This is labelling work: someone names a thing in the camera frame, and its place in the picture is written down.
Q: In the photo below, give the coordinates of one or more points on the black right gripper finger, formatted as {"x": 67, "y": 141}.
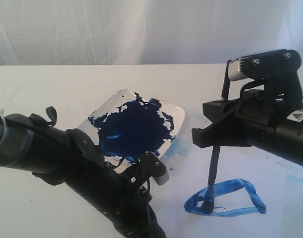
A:
{"x": 222, "y": 111}
{"x": 226, "y": 133}

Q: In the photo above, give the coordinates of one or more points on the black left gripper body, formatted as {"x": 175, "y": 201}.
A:
{"x": 105, "y": 190}

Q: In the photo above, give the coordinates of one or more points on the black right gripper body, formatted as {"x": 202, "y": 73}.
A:
{"x": 275, "y": 119}

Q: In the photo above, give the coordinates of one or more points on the black paintbrush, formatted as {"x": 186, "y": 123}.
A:
{"x": 208, "y": 203}

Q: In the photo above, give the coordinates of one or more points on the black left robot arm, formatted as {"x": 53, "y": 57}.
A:
{"x": 34, "y": 144}

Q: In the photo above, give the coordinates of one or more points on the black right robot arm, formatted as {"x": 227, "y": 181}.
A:
{"x": 247, "y": 92}

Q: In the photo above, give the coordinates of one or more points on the white square paint dish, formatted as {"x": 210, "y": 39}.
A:
{"x": 129, "y": 124}

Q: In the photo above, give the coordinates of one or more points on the white zip tie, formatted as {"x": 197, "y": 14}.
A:
{"x": 3, "y": 119}

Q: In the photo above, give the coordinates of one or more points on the white backdrop curtain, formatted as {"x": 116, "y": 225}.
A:
{"x": 66, "y": 32}

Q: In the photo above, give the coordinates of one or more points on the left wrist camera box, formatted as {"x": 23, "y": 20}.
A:
{"x": 149, "y": 166}

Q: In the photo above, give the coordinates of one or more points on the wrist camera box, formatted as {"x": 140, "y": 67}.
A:
{"x": 149, "y": 166}
{"x": 266, "y": 64}

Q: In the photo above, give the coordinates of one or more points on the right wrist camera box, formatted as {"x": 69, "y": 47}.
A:
{"x": 266, "y": 64}

